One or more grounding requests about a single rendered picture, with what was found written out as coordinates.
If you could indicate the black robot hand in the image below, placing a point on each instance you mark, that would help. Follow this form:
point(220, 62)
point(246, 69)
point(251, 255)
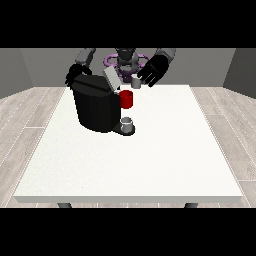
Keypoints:
point(154, 70)
point(74, 74)

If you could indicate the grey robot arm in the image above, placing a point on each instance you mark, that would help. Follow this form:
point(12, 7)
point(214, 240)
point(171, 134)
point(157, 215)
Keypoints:
point(85, 56)
point(166, 53)

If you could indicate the small grey coffee pod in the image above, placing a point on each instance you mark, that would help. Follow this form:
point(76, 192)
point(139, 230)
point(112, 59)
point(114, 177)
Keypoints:
point(135, 82)

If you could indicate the black coffee machine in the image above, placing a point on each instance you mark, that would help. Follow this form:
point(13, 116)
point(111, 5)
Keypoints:
point(96, 103)

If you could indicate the pale grey machine lid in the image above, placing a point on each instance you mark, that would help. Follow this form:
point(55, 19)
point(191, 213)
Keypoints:
point(112, 77)

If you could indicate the red pod holder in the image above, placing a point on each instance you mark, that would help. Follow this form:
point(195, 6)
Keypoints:
point(126, 99)

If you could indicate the grey robot trunk purple rings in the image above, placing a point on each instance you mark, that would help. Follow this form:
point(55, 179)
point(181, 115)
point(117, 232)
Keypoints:
point(126, 60)

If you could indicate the small grey cup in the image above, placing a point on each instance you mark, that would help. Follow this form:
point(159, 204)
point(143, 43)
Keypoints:
point(127, 124)

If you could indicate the dark table leg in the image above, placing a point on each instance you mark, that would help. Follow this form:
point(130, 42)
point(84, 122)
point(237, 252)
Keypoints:
point(64, 205)
point(191, 205)

